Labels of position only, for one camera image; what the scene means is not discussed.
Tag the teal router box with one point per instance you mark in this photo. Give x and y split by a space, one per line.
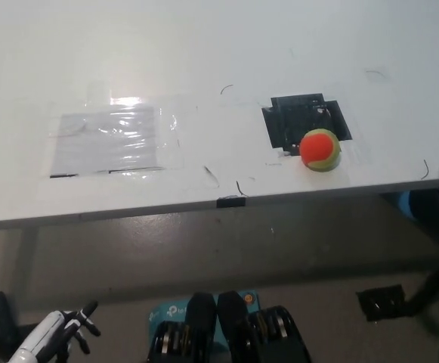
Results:
170 311

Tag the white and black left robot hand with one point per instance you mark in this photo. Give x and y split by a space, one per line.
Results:
49 329

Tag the clear plastic sheet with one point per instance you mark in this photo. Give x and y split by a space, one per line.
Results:
106 140

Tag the orange and green tennis ball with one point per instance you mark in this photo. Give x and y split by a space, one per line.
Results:
317 147

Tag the clear plastic film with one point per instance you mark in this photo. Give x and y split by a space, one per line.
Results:
168 128

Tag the blue object under table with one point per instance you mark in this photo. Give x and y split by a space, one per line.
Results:
405 204

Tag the black tape square patch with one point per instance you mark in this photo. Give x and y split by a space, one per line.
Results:
291 121

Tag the small black tape strip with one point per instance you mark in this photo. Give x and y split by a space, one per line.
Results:
231 202

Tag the black tape patch on floor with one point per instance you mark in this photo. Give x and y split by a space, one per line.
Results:
381 302

